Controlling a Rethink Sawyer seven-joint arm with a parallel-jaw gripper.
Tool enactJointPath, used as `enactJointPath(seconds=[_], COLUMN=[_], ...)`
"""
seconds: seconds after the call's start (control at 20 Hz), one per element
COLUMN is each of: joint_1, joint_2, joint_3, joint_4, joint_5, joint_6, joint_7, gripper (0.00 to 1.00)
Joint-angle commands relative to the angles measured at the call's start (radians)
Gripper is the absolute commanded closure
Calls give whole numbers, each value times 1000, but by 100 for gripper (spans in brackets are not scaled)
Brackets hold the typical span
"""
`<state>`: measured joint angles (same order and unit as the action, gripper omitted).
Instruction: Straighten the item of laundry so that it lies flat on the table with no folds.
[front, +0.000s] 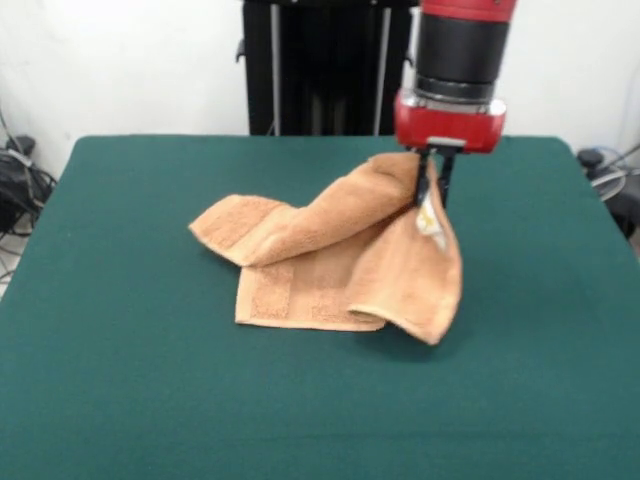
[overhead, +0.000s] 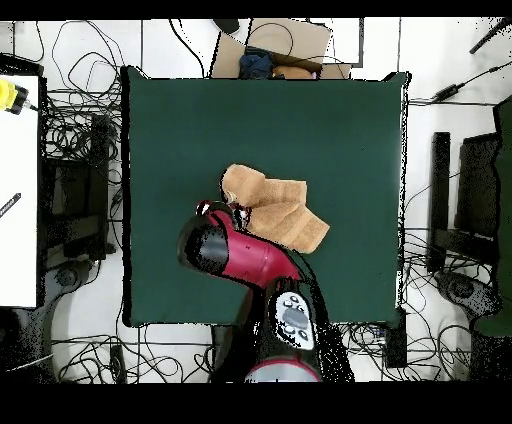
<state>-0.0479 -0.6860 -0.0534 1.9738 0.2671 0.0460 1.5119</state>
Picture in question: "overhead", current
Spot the tan towel with white label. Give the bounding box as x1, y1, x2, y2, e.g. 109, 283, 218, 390
220, 163, 331, 255

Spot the orange cloth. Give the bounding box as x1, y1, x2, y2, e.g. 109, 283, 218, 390
272, 64, 316, 80

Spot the black box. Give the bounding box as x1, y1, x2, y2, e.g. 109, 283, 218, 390
384, 307, 408, 369

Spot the yellow and black tool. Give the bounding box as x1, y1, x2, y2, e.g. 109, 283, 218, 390
0, 78, 39, 116

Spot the dark green table cloth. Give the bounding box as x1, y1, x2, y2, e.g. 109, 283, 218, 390
120, 65, 411, 328

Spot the black cable tangle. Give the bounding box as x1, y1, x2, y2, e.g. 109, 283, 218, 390
37, 19, 124, 163
51, 324, 215, 383
401, 223, 495, 289

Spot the blue cloth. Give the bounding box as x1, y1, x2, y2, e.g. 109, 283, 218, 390
238, 46, 276, 80

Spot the white table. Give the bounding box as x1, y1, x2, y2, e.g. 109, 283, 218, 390
0, 74, 40, 308

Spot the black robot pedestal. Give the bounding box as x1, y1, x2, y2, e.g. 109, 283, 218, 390
210, 324, 243, 382

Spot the black power adapter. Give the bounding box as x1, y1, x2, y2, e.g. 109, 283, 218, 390
430, 81, 468, 104

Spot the cardboard box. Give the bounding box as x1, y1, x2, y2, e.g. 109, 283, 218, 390
209, 17, 353, 80

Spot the black marker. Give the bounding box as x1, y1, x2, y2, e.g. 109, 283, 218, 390
0, 192, 22, 220

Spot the black power strip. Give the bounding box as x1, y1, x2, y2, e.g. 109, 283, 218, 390
109, 344, 128, 384

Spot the black tripod leg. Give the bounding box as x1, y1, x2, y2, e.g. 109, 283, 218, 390
469, 17, 512, 55

